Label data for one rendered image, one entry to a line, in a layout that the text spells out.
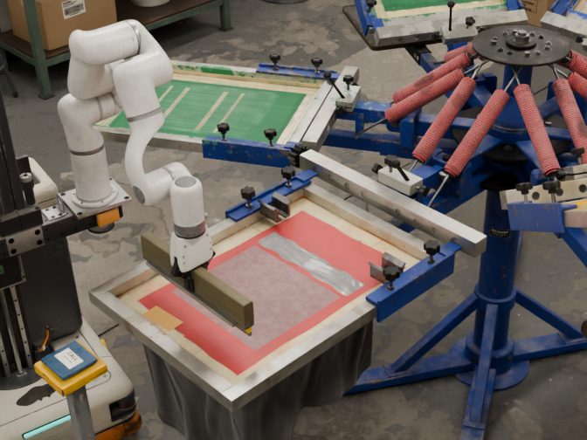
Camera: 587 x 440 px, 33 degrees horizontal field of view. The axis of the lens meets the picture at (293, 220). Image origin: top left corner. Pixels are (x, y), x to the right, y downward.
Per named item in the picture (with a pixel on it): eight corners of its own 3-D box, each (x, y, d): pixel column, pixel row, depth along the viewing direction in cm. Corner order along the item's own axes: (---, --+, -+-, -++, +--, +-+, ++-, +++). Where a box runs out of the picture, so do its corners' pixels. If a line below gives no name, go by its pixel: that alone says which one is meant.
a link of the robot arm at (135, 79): (75, 36, 235) (128, 18, 243) (106, 120, 240) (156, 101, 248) (105, 27, 222) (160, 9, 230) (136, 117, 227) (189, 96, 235)
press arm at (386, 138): (161, 129, 361) (159, 114, 358) (167, 121, 366) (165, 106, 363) (506, 171, 330) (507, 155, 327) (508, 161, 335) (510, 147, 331)
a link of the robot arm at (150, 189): (150, 107, 239) (178, 189, 244) (104, 125, 232) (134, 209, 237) (167, 105, 232) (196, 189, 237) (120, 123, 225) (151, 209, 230)
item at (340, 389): (257, 497, 262) (248, 376, 239) (248, 489, 265) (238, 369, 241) (376, 409, 288) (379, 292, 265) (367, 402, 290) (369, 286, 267)
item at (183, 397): (251, 503, 261) (241, 381, 238) (148, 415, 289) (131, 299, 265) (259, 497, 263) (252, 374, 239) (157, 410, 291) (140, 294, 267)
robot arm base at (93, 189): (60, 188, 278) (51, 139, 269) (102, 175, 283) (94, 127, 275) (82, 213, 267) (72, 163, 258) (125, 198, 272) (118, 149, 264)
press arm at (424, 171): (400, 207, 291) (400, 193, 288) (384, 199, 295) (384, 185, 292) (438, 184, 301) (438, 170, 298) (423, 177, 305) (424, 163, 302)
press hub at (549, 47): (498, 415, 357) (537, 70, 283) (415, 362, 381) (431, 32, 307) (561, 362, 379) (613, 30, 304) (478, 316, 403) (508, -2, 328)
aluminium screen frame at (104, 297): (232, 413, 229) (231, 401, 226) (89, 302, 265) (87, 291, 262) (452, 267, 273) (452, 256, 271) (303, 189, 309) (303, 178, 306)
